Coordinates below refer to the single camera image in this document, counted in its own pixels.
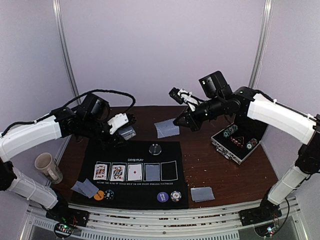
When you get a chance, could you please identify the purple small blind button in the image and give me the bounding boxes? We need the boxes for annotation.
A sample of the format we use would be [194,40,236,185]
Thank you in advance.
[156,191,169,203]

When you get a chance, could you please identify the aluminium front frame rails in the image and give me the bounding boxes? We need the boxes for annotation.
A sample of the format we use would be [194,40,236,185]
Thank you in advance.
[19,194,301,240]

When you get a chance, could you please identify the black poker mat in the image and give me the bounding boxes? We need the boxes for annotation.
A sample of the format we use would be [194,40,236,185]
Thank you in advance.
[71,140,189,210]

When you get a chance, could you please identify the single playing card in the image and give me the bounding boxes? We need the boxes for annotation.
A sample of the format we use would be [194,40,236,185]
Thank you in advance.
[190,186,215,203]

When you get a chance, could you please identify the face-up king of diamonds card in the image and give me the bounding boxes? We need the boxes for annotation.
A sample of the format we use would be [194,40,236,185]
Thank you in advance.
[93,164,108,181]

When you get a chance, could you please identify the face-down board card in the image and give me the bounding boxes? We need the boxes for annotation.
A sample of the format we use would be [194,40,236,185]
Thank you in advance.
[145,164,160,182]
[154,118,180,139]

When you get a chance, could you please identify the poker chip stack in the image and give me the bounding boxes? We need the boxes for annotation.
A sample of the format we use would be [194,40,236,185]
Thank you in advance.
[170,190,182,202]

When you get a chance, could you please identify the face-up queen of hearts card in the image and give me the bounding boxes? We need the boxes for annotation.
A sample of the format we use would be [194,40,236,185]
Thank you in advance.
[110,164,126,182]

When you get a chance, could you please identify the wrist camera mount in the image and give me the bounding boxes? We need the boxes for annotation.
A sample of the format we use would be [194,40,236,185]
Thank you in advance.
[168,87,200,112]
[107,113,136,135]

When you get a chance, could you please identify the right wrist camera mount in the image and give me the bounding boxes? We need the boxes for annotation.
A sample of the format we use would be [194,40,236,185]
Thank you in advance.
[168,87,200,112]

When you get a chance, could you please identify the aluminium corner post left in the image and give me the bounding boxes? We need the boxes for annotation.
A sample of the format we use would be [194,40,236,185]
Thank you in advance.
[52,0,79,97]

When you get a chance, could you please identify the red triangle in case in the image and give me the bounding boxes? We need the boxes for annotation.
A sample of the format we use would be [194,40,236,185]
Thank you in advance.
[230,136,245,148]

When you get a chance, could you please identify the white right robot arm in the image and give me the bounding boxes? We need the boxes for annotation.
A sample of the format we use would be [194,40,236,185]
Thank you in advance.
[179,71,320,221]

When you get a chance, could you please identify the face-up ace of diamonds card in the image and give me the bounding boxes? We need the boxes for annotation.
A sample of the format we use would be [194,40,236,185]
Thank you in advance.
[127,164,143,181]

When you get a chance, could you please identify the aluminium corner post right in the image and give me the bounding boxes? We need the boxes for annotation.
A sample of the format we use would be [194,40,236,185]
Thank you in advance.
[248,0,274,89]

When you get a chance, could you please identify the aluminium corner post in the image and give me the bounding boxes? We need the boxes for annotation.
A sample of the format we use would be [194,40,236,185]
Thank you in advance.
[52,0,79,97]
[248,0,274,89]

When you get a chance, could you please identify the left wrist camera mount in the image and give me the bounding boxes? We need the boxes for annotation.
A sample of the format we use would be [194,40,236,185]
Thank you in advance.
[107,113,136,135]

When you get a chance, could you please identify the chip stack in case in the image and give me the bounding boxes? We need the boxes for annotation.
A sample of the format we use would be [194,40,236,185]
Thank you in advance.
[223,124,238,138]
[245,138,258,150]

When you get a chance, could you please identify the right arm base board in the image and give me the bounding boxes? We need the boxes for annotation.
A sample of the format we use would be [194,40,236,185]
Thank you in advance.
[239,198,282,238]

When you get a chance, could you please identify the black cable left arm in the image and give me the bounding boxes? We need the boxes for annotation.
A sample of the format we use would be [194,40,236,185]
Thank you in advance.
[0,88,137,138]

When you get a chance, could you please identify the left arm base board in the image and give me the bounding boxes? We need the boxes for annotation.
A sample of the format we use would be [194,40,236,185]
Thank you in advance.
[42,200,90,240]

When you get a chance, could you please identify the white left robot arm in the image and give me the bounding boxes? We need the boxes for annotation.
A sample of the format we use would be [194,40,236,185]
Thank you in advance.
[0,108,189,210]

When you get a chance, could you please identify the deck of playing cards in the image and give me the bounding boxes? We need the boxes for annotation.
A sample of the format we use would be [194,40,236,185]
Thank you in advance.
[118,126,137,141]

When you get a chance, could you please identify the aluminium poker chip case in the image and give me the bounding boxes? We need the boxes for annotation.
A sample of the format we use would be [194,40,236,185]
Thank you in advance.
[210,113,268,165]

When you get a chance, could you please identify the dealt playing card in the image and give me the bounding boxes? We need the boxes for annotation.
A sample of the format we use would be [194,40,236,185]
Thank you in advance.
[79,178,99,198]
[71,181,85,195]

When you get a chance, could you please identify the clear acrylic dealer button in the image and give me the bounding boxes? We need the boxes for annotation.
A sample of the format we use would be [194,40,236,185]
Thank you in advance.
[148,143,162,156]

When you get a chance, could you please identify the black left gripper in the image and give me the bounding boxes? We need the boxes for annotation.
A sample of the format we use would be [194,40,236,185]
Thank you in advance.
[82,116,128,151]

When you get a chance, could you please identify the black green chip stack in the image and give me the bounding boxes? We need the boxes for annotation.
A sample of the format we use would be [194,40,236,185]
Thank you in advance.
[104,189,115,201]

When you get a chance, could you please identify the beige ceramic mug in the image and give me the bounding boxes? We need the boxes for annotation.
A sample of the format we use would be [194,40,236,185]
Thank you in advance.
[34,152,63,185]

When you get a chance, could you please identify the orange big blind button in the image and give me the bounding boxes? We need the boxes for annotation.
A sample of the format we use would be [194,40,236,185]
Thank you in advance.
[93,190,105,201]

